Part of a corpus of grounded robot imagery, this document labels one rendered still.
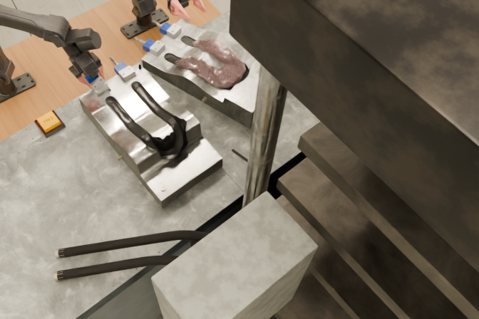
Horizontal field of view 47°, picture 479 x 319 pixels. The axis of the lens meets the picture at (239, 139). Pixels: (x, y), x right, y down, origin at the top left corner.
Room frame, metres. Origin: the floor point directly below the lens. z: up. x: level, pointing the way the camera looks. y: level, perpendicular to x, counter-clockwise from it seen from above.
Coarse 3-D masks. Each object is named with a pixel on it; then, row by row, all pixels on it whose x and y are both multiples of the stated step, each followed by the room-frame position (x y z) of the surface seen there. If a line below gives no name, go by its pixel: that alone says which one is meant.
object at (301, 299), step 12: (312, 276) 0.55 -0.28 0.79; (300, 288) 0.50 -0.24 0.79; (312, 288) 0.51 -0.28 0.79; (324, 288) 0.51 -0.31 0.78; (300, 300) 0.46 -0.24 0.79; (312, 300) 0.47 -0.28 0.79; (324, 300) 0.47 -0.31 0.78; (288, 312) 0.43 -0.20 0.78; (300, 312) 0.43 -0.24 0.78; (312, 312) 0.43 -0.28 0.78; (324, 312) 0.44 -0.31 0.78; (336, 312) 0.44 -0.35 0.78
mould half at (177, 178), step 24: (144, 72) 1.22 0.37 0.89; (96, 96) 1.10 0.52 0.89; (120, 96) 1.11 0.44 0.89; (168, 96) 1.13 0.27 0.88; (96, 120) 1.00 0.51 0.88; (144, 120) 1.01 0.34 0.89; (192, 120) 1.00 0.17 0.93; (120, 144) 0.90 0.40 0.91; (144, 144) 0.89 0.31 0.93; (192, 144) 0.95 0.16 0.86; (144, 168) 0.83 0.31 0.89; (168, 168) 0.85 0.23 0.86; (192, 168) 0.86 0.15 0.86; (216, 168) 0.89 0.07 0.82; (168, 192) 0.76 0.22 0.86
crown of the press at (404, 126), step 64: (256, 0) 0.58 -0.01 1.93; (320, 0) 0.52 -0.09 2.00; (384, 0) 0.53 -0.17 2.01; (448, 0) 0.54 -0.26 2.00; (320, 64) 0.49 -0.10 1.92; (384, 64) 0.43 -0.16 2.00; (448, 64) 0.43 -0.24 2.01; (384, 128) 0.40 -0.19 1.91; (448, 128) 0.35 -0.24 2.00; (448, 192) 0.32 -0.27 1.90
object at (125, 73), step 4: (112, 60) 1.26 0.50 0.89; (116, 64) 1.24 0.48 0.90; (120, 64) 1.24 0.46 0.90; (124, 64) 1.24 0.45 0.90; (116, 68) 1.22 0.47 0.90; (120, 68) 1.22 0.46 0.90; (124, 68) 1.21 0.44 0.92; (128, 68) 1.21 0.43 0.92; (132, 68) 1.21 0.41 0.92; (116, 72) 1.21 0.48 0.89; (120, 72) 1.19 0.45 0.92; (124, 72) 1.19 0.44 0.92; (128, 72) 1.20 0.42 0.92; (132, 72) 1.20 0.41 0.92; (120, 76) 1.18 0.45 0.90; (124, 76) 1.18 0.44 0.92; (128, 76) 1.18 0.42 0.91; (132, 76) 1.19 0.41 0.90; (124, 80) 1.17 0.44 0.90
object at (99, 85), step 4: (88, 76) 1.15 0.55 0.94; (96, 76) 1.15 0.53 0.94; (100, 76) 1.14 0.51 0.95; (88, 80) 1.13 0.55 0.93; (92, 80) 1.13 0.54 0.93; (96, 80) 1.12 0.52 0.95; (100, 80) 1.13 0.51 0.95; (104, 80) 1.13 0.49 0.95; (92, 84) 1.11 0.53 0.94; (96, 84) 1.11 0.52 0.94; (100, 84) 1.11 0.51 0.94; (104, 84) 1.11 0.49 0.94; (96, 88) 1.10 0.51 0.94; (100, 88) 1.10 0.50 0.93; (104, 88) 1.11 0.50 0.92; (108, 88) 1.13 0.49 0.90; (96, 92) 1.09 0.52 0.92; (100, 92) 1.10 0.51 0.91; (104, 92) 1.12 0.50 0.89
